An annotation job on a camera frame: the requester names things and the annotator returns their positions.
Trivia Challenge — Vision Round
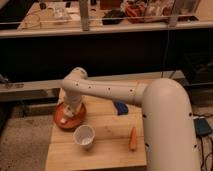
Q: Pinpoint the metal frame post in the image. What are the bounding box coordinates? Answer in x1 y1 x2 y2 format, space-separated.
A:
79 0 89 31

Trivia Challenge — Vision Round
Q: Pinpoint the black bag on bench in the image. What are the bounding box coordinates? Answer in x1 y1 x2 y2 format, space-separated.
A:
102 10 125 25

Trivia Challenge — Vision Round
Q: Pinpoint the blue device on floor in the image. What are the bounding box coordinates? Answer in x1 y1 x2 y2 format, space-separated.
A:
194 118 212 136

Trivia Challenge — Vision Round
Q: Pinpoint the clear plastic bag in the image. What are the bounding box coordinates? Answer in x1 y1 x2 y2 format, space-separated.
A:
52 2 70 20

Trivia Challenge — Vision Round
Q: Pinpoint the white paper cup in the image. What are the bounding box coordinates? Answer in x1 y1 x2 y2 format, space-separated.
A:
73 125 95 149

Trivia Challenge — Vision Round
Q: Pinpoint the orange ceramic bowl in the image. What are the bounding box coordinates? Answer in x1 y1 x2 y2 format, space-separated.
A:
53 103 87 130

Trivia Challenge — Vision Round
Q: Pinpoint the orange red cloth item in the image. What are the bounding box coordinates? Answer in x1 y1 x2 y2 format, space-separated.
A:
125 4 145 23

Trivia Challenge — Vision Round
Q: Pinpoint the orange carrot toy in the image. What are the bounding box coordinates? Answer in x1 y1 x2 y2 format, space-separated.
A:
129 127 137 151

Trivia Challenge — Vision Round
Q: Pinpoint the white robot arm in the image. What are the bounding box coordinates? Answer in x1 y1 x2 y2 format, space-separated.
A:
61 67 201 171

